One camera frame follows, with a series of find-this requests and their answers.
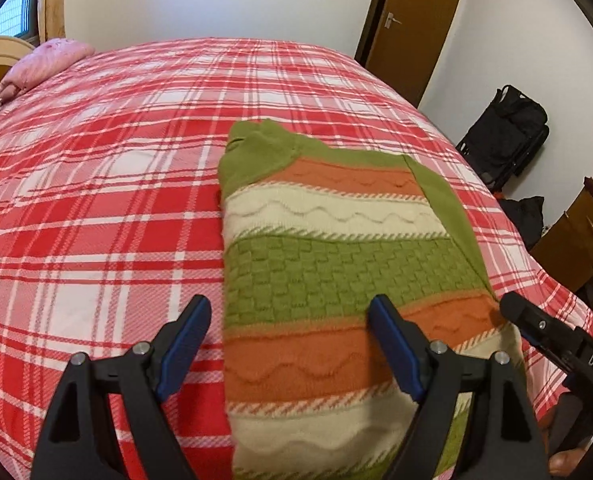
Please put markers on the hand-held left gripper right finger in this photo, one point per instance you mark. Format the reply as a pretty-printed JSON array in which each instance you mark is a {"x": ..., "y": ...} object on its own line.
[{"x": 396, "y": 350}]

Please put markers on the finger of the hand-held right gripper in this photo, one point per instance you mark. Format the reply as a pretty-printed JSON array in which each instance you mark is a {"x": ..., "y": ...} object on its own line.
[{"x": 531, "y": 320}]

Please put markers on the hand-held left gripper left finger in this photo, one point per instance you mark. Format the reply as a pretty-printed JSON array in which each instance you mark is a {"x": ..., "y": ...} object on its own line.
[{"x": 184, "y": 345}]

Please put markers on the green orange striped knit sweater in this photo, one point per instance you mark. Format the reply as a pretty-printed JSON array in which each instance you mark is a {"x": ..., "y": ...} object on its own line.
[{"x": 326, "y": 270}]

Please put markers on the brown wooden cabinet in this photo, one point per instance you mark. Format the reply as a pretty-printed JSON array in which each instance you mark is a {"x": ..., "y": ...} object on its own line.
[{"x": 576, "y": 245}]

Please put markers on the black bag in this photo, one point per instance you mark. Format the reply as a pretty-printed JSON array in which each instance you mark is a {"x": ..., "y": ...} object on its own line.
[{"x": 523, "y": 220}]

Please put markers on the red white plaid bed sheet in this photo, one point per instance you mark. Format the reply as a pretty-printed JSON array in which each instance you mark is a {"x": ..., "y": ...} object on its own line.
[{"x": 101, "y": 210}]

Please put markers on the black suitcase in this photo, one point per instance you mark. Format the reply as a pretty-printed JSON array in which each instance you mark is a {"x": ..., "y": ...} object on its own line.
[{"x": 511, "y": 135}]

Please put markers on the brown wooden door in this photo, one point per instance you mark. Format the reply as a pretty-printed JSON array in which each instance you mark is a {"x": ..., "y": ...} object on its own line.
[{"x": 421, "y": 25}]

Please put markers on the pink pillow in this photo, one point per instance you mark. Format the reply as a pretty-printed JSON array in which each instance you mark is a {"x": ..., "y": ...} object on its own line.
[{"x": 41, "y": 62}]

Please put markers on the beige floral curtain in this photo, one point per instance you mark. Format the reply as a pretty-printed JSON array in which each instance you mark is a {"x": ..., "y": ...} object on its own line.
[{"x": 52, "y": 0}]

